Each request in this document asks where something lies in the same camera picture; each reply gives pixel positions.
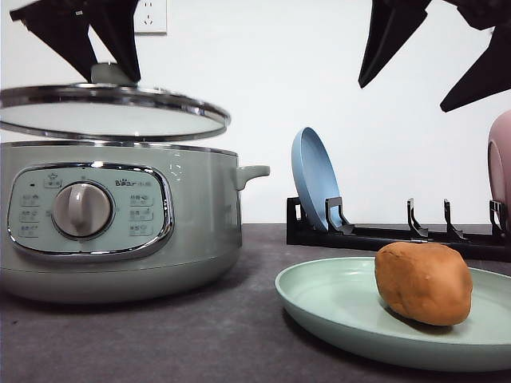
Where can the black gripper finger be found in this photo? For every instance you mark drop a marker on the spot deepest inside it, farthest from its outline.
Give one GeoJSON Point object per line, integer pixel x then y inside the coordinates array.
{"type": "Point", "coordinates": [491, 76]}
{"type": "Point", "coordinates": [392, 22]}
{"type": "Point", "coordinates": [113, 22]}
{"type": "Point", "coordinates": [64, 24]}

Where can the glass steamer lid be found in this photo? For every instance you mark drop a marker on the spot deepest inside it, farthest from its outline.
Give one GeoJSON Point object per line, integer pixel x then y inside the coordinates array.
{"type": "Point", "coordinates": [113, 106]}

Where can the brown potato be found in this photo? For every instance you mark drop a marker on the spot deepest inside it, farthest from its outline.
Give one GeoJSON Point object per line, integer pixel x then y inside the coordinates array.
{"type": "Point", "coordinates": [425, 283]}

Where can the pink plate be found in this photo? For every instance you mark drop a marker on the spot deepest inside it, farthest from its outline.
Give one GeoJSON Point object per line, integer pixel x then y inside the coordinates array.
{"type": "Point", "coordinates": [499, 162]}

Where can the blue plate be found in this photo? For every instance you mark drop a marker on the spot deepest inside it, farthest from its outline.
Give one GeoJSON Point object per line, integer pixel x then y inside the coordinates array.
{"type": "Point", "coordinates": [315, 173]}

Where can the green electric steamer pot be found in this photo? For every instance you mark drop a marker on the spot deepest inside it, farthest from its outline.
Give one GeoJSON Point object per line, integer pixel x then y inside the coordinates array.
{"type": "Point", "coordinates": [119, 223]}

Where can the green plate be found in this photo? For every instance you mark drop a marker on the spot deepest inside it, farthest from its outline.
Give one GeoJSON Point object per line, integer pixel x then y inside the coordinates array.
{"type": "Point", "coordinates": [336, 304]}

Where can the black dish rack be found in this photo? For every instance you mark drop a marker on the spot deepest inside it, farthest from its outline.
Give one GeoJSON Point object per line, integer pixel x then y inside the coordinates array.
{"type": "Point", "coordinates": [339, 233]}

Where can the white wall socket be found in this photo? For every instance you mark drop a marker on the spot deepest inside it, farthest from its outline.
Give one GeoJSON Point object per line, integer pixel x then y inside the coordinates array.
{"type": "Point", "coordinates": [150, 18]}

